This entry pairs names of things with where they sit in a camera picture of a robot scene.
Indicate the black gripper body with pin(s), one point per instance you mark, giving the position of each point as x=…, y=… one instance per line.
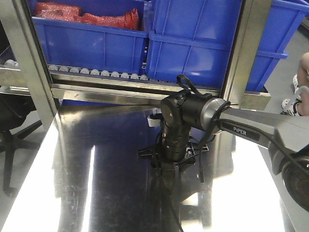
x=176, y=147

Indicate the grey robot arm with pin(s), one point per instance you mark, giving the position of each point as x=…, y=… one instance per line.
x=286, y=138

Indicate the blue plastic bin right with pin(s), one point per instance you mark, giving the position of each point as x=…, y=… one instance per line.
x=195, y=37

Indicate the seated person bare legs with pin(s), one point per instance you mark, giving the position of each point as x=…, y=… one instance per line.
x=300, y=107

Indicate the red bubble wrap bags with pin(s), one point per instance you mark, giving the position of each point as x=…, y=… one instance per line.
x=65, y=12

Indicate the blue bin with red bags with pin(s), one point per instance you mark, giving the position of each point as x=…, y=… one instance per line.
x=91, y=46

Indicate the black mesh office chair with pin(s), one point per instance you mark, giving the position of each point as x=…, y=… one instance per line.
x=13, y=112

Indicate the stainless steel flow rack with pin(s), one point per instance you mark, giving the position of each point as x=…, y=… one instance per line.
x=46, y=87

